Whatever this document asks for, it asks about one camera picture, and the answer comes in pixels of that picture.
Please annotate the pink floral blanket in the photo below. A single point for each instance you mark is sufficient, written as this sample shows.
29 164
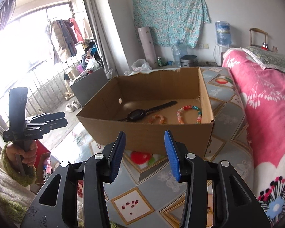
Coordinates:
262 91

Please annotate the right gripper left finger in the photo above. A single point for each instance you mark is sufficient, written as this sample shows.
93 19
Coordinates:
113 155

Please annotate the green fuzzy sleeve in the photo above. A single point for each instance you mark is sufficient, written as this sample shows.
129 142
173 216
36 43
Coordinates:
15 194

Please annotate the grey curtain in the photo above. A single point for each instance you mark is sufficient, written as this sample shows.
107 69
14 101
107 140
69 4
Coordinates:
99 37

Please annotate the brown cardboard box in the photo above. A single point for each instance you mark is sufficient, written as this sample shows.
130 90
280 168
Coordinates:
190 121

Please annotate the white sneakers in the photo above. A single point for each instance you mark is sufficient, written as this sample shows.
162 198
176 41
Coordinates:
71 107

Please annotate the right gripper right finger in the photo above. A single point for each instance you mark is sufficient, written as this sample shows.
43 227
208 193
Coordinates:
176 152

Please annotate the hanging clothes rack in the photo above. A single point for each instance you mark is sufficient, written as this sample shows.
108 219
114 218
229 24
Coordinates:
64 36

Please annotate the wooden stool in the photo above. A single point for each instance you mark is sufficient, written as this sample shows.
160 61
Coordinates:
258 38

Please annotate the black smart watch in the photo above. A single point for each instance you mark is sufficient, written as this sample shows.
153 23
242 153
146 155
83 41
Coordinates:
139 114

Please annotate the teal floral hanging cloth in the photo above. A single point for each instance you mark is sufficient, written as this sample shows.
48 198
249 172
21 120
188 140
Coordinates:
172 21

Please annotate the clear plastic jug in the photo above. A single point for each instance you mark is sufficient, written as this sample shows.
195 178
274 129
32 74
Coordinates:
178 51

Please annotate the grey lace pillow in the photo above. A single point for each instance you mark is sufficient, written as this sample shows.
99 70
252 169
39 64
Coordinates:
266 59

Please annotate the left hand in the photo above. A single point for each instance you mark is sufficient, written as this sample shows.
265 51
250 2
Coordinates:
29 157

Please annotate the blue water dispenser bottle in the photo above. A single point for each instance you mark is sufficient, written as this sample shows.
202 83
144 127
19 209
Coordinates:
223 34

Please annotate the pink rolled mat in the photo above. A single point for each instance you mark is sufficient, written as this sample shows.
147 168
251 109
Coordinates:
148 46

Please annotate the dark grey cabinet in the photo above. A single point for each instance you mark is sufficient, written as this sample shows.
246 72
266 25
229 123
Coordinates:
87 86

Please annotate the white plastic bag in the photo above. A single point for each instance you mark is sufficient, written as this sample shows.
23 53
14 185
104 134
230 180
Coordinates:
140 65

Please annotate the grey rice cooker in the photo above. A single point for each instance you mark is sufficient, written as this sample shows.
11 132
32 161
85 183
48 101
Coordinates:
189 61

